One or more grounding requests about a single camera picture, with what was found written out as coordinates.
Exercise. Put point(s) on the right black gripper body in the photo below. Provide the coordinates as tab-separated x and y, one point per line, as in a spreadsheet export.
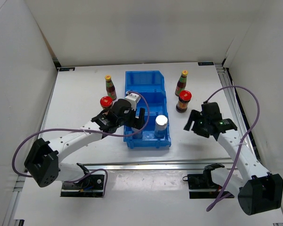
199	126

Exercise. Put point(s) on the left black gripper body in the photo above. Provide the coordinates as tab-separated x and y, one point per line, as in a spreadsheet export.
129	120

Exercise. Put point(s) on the silver can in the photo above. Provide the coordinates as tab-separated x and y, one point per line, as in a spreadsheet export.
137	133
161	123

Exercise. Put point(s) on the red-lid sauce jar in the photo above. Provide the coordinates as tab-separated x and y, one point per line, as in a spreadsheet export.
183	100
106	102

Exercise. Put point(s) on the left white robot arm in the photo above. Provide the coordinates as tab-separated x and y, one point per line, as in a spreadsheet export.
45	159

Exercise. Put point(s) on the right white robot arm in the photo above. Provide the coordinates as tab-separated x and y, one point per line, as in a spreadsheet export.
256	188

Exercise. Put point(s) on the left tall sauce bottle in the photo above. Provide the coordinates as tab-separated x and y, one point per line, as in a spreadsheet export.
110	88

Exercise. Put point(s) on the tall sauce bottle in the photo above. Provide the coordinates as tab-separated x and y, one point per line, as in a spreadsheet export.
181	84
110	88

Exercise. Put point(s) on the right tall sauce bottle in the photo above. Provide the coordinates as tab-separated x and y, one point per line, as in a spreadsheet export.
181	84

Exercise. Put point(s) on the right black corner label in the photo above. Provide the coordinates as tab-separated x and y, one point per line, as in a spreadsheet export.
205	63

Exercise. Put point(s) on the black corner label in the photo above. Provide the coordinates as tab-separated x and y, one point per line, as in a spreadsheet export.
66	69
205	63

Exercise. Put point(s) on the left black corner label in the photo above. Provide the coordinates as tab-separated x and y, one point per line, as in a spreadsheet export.
66	69

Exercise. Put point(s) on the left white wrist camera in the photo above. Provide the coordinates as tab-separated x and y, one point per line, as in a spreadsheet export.
133	99

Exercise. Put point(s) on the right aluminium rail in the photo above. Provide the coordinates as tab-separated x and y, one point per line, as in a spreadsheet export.
233	99

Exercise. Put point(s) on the aluminium rail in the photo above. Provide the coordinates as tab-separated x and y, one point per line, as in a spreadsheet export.
160	165
233	99

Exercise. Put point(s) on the front aluminium rail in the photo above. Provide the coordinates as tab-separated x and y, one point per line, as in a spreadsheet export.
160	165

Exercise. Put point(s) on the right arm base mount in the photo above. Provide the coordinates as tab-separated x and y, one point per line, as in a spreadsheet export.
198	188

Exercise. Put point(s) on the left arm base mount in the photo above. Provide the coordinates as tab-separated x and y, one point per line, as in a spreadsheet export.
93	186

